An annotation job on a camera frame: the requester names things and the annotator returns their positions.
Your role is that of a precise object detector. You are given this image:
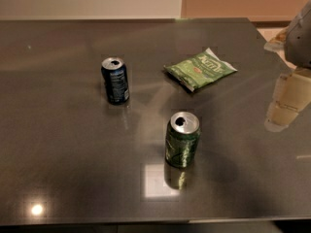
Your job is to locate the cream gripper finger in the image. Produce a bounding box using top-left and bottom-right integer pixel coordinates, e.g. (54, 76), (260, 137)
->
(264, 67), (311, 132)
(263, 28), (288, 52)

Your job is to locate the green soda can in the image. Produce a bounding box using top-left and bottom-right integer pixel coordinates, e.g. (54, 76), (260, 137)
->
(165, 112), (201, 168)

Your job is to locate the blue pepsi can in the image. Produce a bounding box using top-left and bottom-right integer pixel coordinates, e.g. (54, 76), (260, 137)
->
(101, 57), (129, 105)

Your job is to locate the green chip bag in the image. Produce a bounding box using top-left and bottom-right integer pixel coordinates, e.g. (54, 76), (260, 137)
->
(164, 48), (236, 92)

